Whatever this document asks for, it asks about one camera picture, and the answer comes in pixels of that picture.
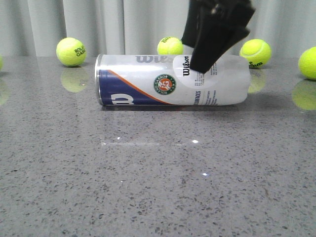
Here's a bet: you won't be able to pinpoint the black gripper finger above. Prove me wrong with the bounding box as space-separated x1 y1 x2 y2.
181 0 204 48
190 0 255 74

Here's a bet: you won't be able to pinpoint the clear plastic tennis ball can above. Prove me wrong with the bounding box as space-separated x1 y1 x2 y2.
95 55 251 106

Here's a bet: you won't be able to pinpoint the yellow tennis ball centre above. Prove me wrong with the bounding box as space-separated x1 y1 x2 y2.
157 37 183 55

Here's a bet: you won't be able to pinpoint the yellow tennis ball number five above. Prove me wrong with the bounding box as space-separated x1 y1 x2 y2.
239 39 272 68

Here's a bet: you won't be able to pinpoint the yellow tennis ball far right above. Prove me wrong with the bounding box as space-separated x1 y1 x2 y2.
298 46 316 80

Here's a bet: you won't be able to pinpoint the yellow tennis ball Roland Garros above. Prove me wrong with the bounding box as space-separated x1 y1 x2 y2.
56 38 86 67

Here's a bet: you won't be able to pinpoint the white pleated curtain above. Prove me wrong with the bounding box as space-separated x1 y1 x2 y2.
0 0 316 57

